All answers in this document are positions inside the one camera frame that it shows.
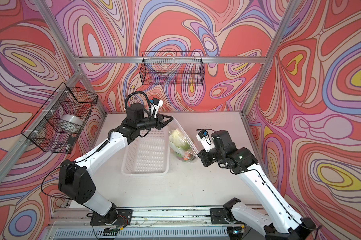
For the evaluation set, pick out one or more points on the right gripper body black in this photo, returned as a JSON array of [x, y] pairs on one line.
[[218, 155]]

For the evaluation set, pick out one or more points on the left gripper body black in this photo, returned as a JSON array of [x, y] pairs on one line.
[[148, 123]]

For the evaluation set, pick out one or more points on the green toy lettuce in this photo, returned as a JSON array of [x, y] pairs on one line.
[[179, 142]]

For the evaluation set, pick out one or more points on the clear zip top bag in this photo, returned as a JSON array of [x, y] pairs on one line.
[[176, 125]]

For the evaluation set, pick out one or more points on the white plastic perforated basket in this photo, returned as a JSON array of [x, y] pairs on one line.
[[148, 156]]

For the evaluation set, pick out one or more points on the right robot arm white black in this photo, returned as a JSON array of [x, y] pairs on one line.
[[281, 221]]

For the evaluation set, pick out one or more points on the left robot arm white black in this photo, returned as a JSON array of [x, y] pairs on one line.
[[75, 177]]

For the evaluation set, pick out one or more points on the white roll in basket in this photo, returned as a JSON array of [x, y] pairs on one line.
[[70, 124]]

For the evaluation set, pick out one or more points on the small black device in basket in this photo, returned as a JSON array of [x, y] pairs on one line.
[[71, 141]]

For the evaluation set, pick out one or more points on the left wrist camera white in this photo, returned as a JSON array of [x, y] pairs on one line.
[[155, 105]]

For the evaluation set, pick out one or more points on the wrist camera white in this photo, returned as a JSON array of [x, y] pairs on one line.
[[155, 105], [204, 138]]

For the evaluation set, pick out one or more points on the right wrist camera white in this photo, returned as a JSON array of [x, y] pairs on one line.
[[204, 138]]

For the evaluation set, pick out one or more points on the black wire basket back wall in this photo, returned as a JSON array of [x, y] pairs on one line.
[[172, 68]]

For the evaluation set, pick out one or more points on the black wire basket wall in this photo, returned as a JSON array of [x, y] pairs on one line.
[[44, 133], [172, 68]]

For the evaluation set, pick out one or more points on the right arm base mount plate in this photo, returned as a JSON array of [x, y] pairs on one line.
[[220, 216]]

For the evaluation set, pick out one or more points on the black wire basket left wall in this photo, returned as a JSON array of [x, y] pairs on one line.
[[44, 133]]

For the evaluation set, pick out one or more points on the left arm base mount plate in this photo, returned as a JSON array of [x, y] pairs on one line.
[[120, 217]]

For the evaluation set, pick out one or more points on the aluminium front rail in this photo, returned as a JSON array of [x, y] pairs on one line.
[[155, 223]]

